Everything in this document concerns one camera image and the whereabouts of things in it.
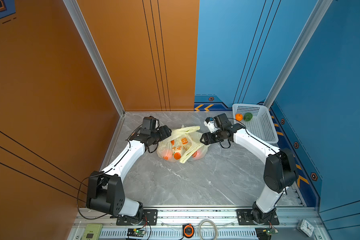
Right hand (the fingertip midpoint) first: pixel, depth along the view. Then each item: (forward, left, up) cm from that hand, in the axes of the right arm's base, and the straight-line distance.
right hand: (204, 139), depth 89 cm
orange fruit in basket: (+26, -29, -8) cm, 40 cm away
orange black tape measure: (-44, +10, -9) cm, 47 cm away
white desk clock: (-43, -45, -12) cm, 63 cm away
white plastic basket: (+20, -45, -11) cm, 51 cm away
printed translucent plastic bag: (0, +12, -6) cm, 14 cm away
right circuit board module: (-45, -26, -15) cm, 54 cm away
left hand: (+2, +21, +6) cm, 22 cm away
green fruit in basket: (+25, -35, -8) cm, 44 cm away
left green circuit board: (-45, +35, -13) cm, 59 cm away
